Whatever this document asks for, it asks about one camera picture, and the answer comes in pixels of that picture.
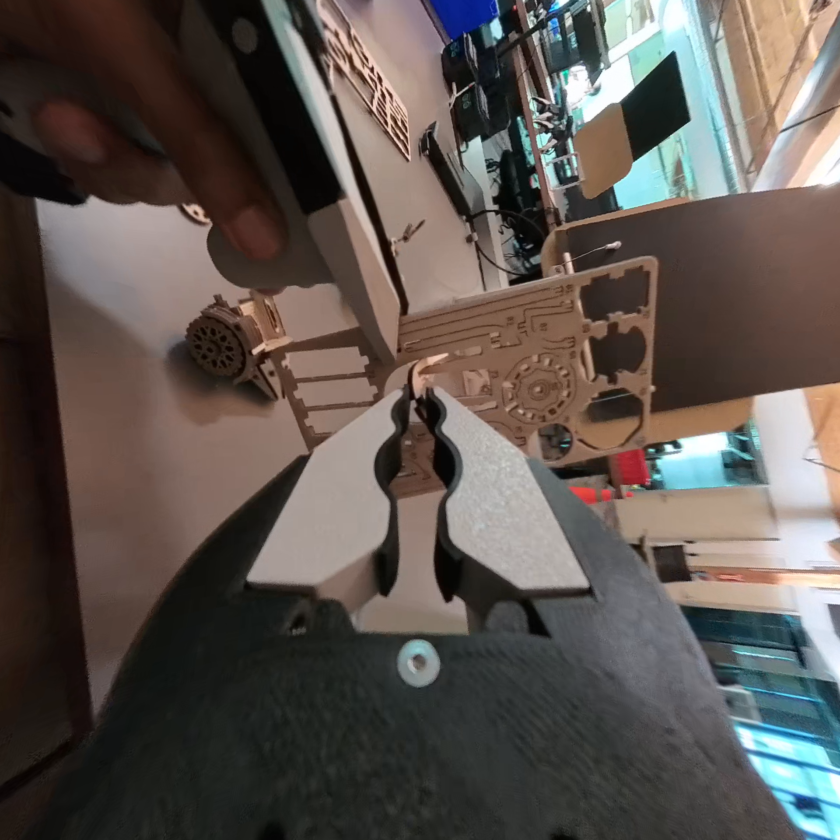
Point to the stacked wooden part sheets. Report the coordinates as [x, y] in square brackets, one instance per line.
[374, 85]

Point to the black electronic device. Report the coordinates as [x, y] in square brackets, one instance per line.
[472, 85]

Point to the small curved wooden piece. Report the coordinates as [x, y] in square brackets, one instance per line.
[430, 363]

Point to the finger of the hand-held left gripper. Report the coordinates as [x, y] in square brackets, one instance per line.
[354, 275]

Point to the wooden spaceship model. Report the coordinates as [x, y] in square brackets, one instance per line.
[223, 341]

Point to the wooden puzzle part sheet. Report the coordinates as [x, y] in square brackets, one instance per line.
[525, 315]

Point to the red plastic item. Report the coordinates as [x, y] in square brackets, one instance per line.
[610, 472]

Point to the blue plastic bin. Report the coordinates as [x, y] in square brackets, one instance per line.
[459, 13]

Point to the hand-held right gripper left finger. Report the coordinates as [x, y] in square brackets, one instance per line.
[315, 525]

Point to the grey desk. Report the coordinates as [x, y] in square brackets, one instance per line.
[131, 459]

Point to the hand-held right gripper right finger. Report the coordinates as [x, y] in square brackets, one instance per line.
[512, 525]

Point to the small wooden lever piece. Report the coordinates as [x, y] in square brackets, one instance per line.
[407, 236]

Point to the person's left hand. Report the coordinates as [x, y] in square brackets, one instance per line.
[164, 79]

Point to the long black flat box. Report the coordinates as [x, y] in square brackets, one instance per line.
[449, 170]

